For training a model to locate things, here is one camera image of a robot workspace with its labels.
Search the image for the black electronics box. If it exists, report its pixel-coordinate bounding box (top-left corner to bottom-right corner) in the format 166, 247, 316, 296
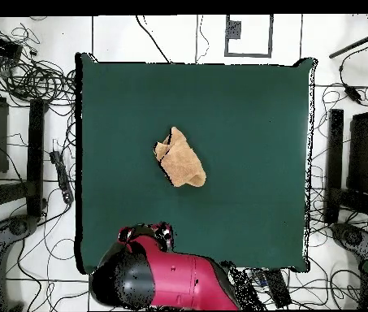
0, 32, 24, 61

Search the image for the grey square floor frame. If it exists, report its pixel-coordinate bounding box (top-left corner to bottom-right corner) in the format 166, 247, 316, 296
224, 14, 274, 59

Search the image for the black metal frame stand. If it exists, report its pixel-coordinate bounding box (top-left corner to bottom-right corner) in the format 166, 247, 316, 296
0, 71, 48, 222
323, 108, 368, 225

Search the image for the black tripod pole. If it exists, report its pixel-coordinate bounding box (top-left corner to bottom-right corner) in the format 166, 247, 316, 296
328, 14, 368, 60

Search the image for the black power strip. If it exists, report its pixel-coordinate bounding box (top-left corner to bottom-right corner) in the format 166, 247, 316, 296
262, 268, 292, 309
49, 149, 75, 205

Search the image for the black coiled cable bundle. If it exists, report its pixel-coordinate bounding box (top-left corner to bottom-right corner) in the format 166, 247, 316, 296
0, 25, 77, 105

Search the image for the black power adapter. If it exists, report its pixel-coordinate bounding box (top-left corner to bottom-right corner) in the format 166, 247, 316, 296
343, 83, 363, 105

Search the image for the tan terry towel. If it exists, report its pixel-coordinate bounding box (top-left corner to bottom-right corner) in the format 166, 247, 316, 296
153, 126, 207, 189

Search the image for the dark green table cloth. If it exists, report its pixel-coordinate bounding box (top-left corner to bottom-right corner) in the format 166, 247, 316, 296
74, 52, 318, 275

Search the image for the dark grey square plate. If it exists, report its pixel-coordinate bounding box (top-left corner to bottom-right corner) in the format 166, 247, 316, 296
225, 19, 242, 40

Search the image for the long black cable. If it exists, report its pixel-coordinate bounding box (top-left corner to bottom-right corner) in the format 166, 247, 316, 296
135, 15, 171, 63

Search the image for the grey pedestal leg with caster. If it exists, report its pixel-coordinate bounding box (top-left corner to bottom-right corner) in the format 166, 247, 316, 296
330, 222, 368, 262
0, 214, 40, 311

